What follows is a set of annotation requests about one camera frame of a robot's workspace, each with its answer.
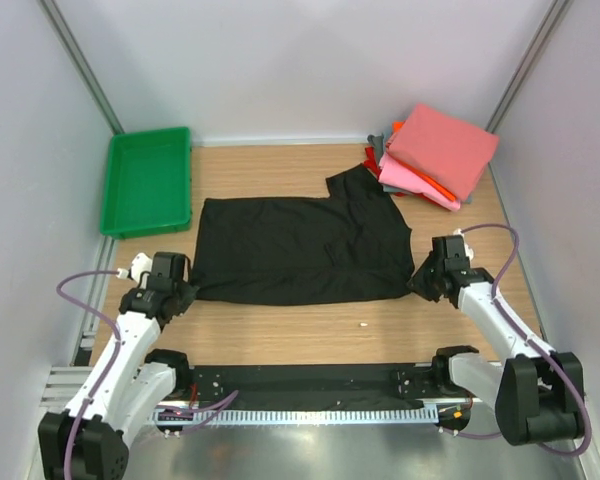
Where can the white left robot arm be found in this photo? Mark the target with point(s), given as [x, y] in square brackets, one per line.
[91, 437]

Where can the folded salmon pink t shirt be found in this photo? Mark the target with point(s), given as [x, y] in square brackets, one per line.
[450, 151]

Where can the folded red t shirt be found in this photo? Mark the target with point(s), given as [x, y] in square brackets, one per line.
[370, 161]

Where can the black t shirt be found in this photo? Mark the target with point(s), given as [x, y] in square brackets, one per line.
[350, 246]

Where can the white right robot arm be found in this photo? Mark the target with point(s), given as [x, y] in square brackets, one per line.
[535, 392]

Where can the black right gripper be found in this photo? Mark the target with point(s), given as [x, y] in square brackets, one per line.
[416, 282]

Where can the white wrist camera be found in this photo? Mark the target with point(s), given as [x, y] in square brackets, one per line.
[139, 268]
[469, 252]

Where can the folded grey t shirt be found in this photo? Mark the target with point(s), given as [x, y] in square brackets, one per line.
[380, 142]

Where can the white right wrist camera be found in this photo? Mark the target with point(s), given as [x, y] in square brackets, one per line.
[469, 252]

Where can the white slotted cable duct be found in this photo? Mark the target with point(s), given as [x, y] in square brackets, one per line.
[243, 418]

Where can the folded orange t shirt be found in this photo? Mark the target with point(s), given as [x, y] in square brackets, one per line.
[396, 126]

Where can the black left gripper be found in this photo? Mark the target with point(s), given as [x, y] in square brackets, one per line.
[188, 296]

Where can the green plastic bin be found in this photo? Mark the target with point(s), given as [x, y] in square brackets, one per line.
[147, 188]

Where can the aluminium frame rail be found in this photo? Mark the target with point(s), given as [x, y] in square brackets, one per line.
[63, 384]

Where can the left aluminium corner post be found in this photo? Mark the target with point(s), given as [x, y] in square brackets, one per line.
[71, 46]

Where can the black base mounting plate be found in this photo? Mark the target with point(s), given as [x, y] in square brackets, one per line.
[263, 385]

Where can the aluminium corner post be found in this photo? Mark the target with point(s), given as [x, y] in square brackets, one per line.
[550, 22]
[71, 46]

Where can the folded light pink t shirt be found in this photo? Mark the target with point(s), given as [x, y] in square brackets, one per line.
[393, 174]

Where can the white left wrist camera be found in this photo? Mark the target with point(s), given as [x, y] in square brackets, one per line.
[139, 268]

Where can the right aluminium corner post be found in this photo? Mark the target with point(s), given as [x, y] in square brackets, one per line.
[550, 22]

